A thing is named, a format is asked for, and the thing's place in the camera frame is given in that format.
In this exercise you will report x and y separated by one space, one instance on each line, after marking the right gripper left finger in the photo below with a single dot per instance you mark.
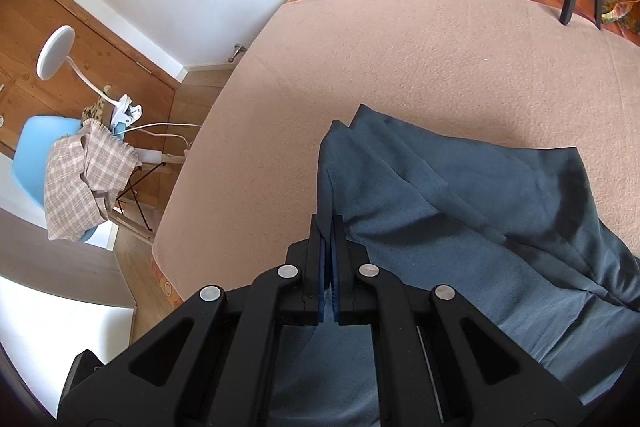
314 286

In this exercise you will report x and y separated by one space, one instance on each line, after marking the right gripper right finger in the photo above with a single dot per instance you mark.
343 274

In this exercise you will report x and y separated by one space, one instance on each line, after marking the dark grey pants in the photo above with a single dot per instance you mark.
515 232

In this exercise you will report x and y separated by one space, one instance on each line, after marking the beige blanket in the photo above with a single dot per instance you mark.
350 106

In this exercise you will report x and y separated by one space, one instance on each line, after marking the white power strip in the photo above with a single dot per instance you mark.
157 157

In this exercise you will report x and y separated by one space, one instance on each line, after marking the metal door stopper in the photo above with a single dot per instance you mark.
237 51

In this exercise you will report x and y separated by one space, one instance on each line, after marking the plaid cloth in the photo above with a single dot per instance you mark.
85 172

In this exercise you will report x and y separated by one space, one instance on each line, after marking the light blue chair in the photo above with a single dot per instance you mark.
34 144

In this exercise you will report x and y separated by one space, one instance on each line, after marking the white clip desk lamp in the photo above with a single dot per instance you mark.
56 52

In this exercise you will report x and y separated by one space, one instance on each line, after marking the wooden door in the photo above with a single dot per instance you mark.
104 58

